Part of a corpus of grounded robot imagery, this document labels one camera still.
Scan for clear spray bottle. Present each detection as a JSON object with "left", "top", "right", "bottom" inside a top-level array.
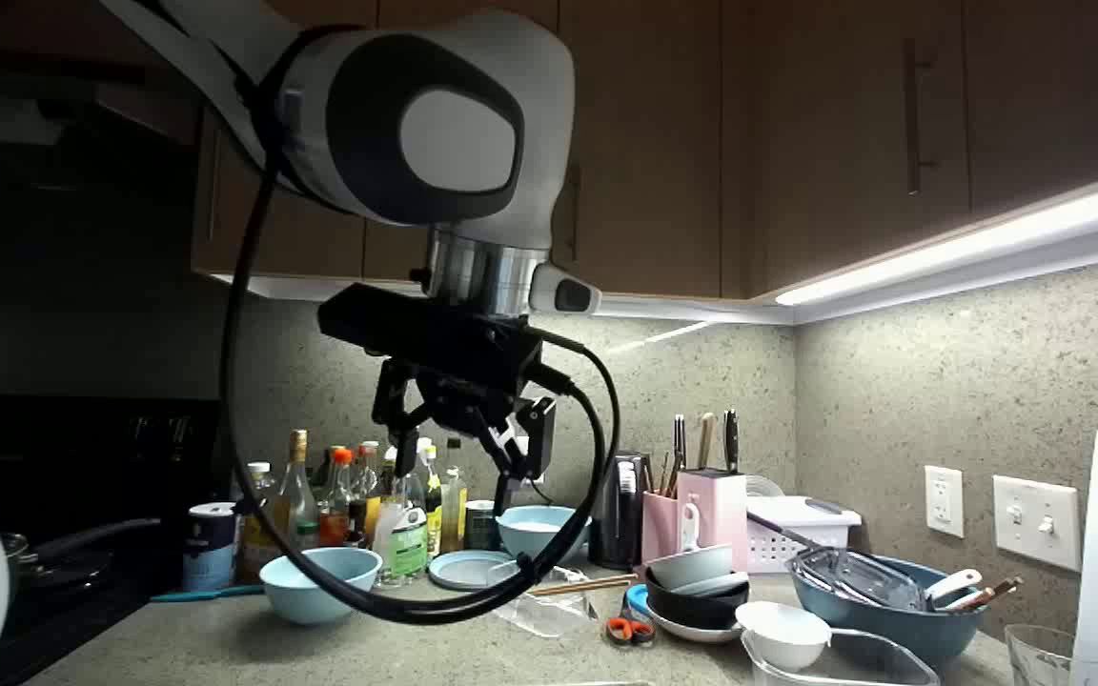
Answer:
[{"left": 375, "top": 476, "right": 435, "bottom": 579}]

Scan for pink knife block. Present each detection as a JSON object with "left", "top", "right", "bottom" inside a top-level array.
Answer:
[{"left": 680, "top": 471, "right": 752, "bottom": 570}]

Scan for large dark blue bowl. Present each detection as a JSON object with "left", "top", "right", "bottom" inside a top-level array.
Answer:
[{"left": 790, "top": 551, "right": 982, "bottom": 671}]

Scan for orange cap sauce bottle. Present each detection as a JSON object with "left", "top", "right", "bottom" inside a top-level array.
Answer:
[{"left": 317, "top": 445, "right": 359, "bottom": 544}]

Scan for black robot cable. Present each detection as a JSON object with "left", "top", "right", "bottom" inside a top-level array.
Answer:
[{"left": 217, "top": 164, "right": 627, "bottom": 625}]

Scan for light blue bowl back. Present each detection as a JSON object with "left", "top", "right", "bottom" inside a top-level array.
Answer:
[{"left": 495, "top": 503, "right": 572, "bottom": 555}]

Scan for yellow cap oil bottle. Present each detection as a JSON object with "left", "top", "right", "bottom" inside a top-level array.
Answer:
[{"left": 439, "top": 437, "right": 467, "bottom": 551}]

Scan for white small bowl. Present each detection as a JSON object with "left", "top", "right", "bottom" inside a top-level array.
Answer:
[{"left": 735, "top": 601, "right": 832, "bottom": 671}]

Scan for gold cap glass bottle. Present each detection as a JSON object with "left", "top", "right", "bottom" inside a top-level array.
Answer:
[{"left": 275, "top": 425, "right": 317, "bottom": 544}]

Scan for blue plate under bowls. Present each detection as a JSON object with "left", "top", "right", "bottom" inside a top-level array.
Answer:
[{"left": 621, "top": 584, "right": 745, "bottom": 643}]

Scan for under cabinet light strip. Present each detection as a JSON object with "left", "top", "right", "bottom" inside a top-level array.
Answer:
[{"left": 772, "top": 183, "right": 1098, "bottom": 319}]

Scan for white storage basket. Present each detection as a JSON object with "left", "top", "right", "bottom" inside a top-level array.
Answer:
[{"left": 746, "top": 495, "right": 861, "bottom": 570}]

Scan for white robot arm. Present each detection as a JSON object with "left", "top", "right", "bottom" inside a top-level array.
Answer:
[{"left": 98, "top": 0, "right": 590, "bottom": 480}]

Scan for black frying pan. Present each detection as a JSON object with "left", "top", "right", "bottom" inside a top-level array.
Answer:
[{"left": 3, "top": 518, "right": 156, "bottom": 601}]

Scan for clear glass square bowl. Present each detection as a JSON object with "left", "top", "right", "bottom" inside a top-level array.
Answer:
[{"left": 752, "top": 627, "right": 942, "bottom": 686}]

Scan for wooden chopstick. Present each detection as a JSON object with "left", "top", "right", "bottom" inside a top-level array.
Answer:
[{"left": 525, "top": 570, "right": 640, "bottom": 596}]

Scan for pink utensil cup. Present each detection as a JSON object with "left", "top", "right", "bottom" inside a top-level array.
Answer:
[{"left": 640, "top": 490, "right": 702, "bottom": 564}]

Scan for metal whisk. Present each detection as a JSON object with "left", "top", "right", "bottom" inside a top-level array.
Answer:
[{"left": 783, "top": 526, "right": 926, "bottom": 615}]

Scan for white wall outlet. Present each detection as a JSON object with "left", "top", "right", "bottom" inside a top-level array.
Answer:
[{"left": 923, "top": 464, "right": 965, "bottom": 536}]

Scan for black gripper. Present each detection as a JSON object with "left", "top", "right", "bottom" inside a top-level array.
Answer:
[{"left": 317, "top": 287, "right": 556, "bottom": 480}]

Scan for orange and black peeler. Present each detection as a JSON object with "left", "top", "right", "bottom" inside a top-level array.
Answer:
[{"left": 607, "top": 615, "right": 656, "bottom": 643}]

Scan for light blue bowl front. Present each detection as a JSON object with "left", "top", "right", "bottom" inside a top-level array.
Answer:
[{"left": 257, "top": 544, "right": 387, "bottom": 627}]

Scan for white light switch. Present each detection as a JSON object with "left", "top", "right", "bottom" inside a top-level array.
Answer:
[{"left": 990, "top": 476, "right": 1078, "bottom": 570}]

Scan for blue salt canister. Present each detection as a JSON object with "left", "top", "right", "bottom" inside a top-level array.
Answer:
[{"left": 183, "top": 503, "right": 236, "bottom": 591}]

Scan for stacked black and blue bowls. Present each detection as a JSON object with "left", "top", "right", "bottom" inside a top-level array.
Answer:
[{"left": 646, "top": 547, "right": 752, "bottom": 627}]

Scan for black electric kettle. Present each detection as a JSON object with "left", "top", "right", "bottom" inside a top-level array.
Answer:
[{"left": 590, "top": 451, "right": 647, "bottom": 568}]

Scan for clear glass rectangular dish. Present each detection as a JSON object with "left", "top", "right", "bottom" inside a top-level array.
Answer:
[{"left": 495, "top": 596, "right": 599, "bottom": 635}]

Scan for light blue bowl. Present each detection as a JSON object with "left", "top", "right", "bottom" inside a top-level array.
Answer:
[
  {"left": 495, "top": 503, "right": 572, "bottom": 555},
  {"left": 257, "top": 544, "right": 387, "bottom": 627}
]

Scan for light blue plate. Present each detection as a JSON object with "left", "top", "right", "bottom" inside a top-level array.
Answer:
[{"left": 426, "top": 547, "right": 519, "bottom": 591}]

